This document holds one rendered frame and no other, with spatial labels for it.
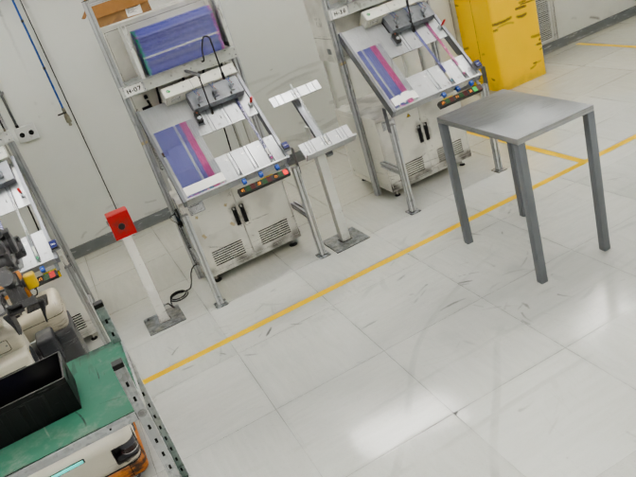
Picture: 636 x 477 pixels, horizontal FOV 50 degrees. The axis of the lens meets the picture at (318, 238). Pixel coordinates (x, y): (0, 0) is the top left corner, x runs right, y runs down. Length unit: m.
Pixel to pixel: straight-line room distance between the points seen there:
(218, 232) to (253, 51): 2.12
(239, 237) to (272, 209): 0.28
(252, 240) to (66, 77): 2.13
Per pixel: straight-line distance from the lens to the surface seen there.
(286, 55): 6.19
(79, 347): 3.27
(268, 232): 4.59
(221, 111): 4.37
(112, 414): 1.98
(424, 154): 4.99
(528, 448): 2.79
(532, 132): 3.34
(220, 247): 4.51
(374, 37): 4.80
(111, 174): 5.94
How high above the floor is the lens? 1.97
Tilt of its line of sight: 25 degrees down
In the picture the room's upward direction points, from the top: 18 degrees counter-clockwise
